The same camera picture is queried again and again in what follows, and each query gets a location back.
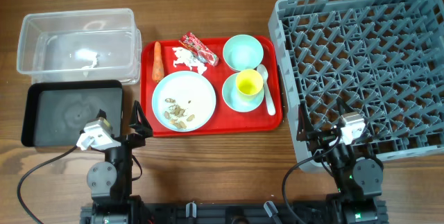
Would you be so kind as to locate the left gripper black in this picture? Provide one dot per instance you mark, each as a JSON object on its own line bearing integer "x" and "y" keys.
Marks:
{"x": 141, "y": 127}

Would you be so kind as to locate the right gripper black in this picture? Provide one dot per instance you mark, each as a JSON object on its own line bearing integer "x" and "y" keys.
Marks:
{"x": 326, "y": 139}

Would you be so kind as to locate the white plastic spoon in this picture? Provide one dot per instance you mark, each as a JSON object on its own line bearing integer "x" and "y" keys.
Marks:
{"x": 261, "y": 69}

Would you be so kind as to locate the yellow cup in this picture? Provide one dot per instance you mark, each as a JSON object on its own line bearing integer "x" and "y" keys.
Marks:
{"x": 249, "y": 84}

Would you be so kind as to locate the white tissue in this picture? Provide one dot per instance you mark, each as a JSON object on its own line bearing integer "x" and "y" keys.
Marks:
{"x": 186, "y": 57}

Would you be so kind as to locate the light blue small bowl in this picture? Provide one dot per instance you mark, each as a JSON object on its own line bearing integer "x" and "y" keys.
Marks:
{"x": 232, "y": 99}

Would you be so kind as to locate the mint green bowl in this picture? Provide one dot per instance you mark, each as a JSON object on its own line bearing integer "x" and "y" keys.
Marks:
{"x": 242, "y": 52}

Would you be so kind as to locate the red snack wrapper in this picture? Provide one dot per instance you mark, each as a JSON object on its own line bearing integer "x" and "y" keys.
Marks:
{"x": 200, "y": 51}

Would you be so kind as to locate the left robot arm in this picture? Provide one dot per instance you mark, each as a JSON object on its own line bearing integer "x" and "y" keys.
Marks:
{"x": 111, "y": 181}

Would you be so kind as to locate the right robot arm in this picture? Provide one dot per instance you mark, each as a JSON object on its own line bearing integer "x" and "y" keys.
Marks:
{"x": 358, "y": 179}

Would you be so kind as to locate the grey dishwasher rack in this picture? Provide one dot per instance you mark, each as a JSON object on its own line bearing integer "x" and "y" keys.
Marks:
{"x": 384, "y": 58}

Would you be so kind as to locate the peanut shells pile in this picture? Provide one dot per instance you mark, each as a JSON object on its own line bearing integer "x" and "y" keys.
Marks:
{"x": 177, "y": 115}

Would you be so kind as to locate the orange carrot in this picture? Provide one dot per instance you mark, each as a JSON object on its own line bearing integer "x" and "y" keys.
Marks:
{"x": 158, "y": 68}

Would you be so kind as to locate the black plastic tray bin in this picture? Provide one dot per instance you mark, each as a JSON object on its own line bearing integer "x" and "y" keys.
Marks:
{"x": 55, "y": 113}

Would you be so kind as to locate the white scrap in bin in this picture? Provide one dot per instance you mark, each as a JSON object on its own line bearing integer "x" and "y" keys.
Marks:
{"x": 93, "y": 58}

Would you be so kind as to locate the light blue plate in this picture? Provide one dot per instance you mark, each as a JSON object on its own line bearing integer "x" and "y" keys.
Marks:
{"x": 188, "y": 88}

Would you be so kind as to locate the clear plastic bin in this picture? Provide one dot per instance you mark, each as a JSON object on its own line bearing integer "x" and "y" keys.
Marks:
{"x": 53, "y": 45}

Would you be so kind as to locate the red serving tray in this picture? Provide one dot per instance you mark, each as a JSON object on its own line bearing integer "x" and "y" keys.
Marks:
{"x": 224, "y": 120}

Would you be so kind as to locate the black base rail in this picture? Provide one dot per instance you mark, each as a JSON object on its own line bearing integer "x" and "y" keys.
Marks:
{"x": 309, "y": 211}

